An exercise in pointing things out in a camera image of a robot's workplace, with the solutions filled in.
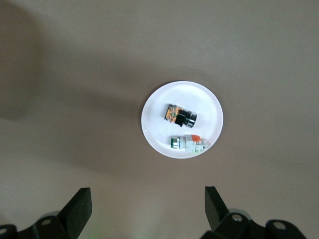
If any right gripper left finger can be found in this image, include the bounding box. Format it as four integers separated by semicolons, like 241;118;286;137
0;187;92;239

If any orange black push switch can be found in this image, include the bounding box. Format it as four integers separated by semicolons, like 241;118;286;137
163;103;198;129

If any pink round plate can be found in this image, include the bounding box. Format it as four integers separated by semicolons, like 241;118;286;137
141;80;224;159

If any brown table mat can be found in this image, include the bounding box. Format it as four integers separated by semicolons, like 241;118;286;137
0;0;319;239

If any green white push switch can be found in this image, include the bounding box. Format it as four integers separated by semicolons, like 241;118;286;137
170;133;209;154

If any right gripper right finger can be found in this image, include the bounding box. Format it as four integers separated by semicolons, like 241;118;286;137
201;186;306;239

